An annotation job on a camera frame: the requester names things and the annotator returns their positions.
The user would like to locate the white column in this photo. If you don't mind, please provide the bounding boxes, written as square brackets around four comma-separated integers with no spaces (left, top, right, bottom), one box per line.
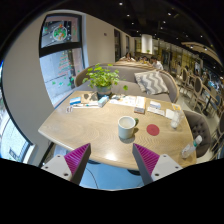
[141,34,153,53]

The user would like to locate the white ceramic mug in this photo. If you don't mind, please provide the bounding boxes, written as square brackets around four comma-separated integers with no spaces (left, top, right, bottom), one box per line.
[118,116,139,139]

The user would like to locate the wooden dining chair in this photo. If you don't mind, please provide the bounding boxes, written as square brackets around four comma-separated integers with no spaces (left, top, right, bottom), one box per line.
[190,77,206,110]

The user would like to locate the dark tufted armchair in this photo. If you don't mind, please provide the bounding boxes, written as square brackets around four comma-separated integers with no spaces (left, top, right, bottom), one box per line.
[184,110,211,158]

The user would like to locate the grey curved sofa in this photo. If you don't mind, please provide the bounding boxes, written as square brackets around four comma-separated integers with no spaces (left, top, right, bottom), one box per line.
[73,64,180,104]

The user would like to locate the blue white small box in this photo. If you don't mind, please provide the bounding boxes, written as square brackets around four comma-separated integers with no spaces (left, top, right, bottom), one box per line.
[98,96,109,107]

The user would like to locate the blue card pack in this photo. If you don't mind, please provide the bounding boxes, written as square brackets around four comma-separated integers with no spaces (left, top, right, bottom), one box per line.
[70,97,81,105]

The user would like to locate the clear plastic water bottle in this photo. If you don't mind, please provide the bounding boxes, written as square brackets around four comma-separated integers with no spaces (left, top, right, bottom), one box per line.
[181,135,202,159]

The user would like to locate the white tissue box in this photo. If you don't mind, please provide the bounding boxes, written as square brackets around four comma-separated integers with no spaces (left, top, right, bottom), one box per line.
[134,96,145,114]

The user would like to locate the green potted plant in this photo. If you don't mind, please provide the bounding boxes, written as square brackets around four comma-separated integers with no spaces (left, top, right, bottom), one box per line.
[83,63,120,96]

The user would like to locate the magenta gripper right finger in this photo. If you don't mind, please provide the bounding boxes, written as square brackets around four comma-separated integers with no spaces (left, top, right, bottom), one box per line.
[132,143,160,185]

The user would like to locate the red round coaster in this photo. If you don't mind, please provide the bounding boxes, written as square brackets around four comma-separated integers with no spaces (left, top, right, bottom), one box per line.
[147,124,160,136]

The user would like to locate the open white booklet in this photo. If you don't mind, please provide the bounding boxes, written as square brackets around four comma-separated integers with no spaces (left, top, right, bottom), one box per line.
[110,95,136,107]

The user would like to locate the grey chevron cushion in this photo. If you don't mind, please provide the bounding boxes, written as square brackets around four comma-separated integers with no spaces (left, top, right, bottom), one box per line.
[135,71,169,95]

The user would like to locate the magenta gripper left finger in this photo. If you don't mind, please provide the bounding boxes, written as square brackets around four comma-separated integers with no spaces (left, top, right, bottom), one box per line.
[64,143,91,185]

